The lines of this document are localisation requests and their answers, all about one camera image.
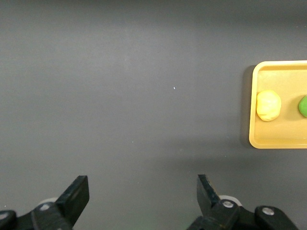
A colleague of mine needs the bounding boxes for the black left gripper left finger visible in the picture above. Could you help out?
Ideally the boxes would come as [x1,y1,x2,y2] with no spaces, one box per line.
[0,175,90,230]

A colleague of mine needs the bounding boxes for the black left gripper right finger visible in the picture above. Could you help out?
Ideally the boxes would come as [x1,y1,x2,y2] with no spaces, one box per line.
[187,174,299,230]

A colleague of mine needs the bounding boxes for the yellow potato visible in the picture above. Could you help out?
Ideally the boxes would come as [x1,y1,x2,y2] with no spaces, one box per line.
[256,90,282,122]

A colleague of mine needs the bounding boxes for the green apple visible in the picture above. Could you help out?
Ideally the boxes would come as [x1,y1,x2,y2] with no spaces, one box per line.
[298,94,307,118]

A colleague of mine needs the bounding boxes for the yellow plastic tray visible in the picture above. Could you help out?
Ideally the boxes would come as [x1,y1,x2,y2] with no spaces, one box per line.
[248,60,307,150]

